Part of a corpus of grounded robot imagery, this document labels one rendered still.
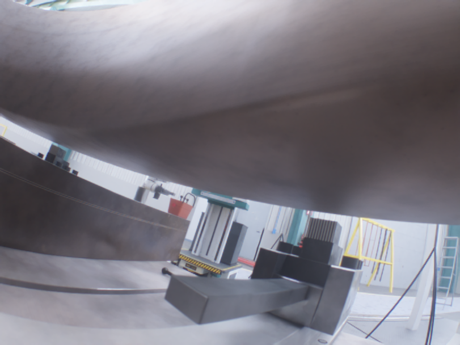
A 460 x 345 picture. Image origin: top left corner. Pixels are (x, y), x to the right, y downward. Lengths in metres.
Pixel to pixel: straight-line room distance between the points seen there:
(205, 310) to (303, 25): 0.45
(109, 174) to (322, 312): 9.03
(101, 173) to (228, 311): 9.23
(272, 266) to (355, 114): 0.63
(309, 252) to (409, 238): 11.12
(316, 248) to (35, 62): 1.96
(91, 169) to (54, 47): 8.33
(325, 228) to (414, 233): 11.38
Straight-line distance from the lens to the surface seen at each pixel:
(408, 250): 11.88
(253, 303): 0.44
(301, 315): 0.76
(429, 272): 3.23
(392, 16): 0.31
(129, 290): 1.03
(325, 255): 0.84
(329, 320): 0.74
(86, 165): 10.01
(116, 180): 9.07
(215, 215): 2.63
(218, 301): 0.35
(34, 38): 2.06
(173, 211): 1.80
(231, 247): 2.65
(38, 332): 0.37
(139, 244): 1.48
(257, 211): 8.04
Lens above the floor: 0.69
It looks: 15 degrees up
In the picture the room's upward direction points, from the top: 18 degrees clockwise
